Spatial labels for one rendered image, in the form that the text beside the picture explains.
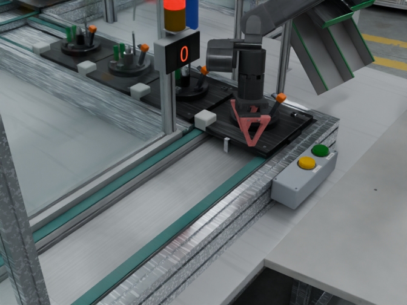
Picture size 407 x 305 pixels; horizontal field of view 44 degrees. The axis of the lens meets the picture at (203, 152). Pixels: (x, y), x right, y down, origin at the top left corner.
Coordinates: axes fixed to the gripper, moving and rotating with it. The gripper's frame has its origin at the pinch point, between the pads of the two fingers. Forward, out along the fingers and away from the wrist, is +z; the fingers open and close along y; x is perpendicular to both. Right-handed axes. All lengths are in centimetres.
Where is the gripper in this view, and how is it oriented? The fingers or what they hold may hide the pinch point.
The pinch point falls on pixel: (248, 135)
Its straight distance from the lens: 114.6
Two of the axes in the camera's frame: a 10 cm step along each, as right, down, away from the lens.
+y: 0.8, 3.8, -9.2
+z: -0.2, 9.3, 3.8
